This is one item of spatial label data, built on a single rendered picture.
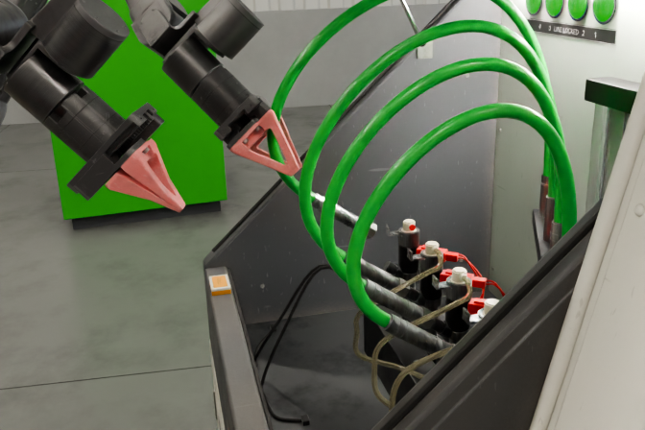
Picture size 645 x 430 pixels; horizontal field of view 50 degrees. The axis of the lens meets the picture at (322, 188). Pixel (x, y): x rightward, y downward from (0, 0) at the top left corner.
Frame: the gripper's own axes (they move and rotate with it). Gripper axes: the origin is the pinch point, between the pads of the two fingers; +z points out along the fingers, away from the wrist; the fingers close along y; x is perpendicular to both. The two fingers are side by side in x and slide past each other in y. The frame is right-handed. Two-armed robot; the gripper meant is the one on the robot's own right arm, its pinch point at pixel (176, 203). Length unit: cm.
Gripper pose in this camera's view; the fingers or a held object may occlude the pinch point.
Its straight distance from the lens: 73.2
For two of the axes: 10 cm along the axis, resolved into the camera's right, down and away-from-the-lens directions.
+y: 7.0, -6.8, -2.3
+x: 0.2, -3.0, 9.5
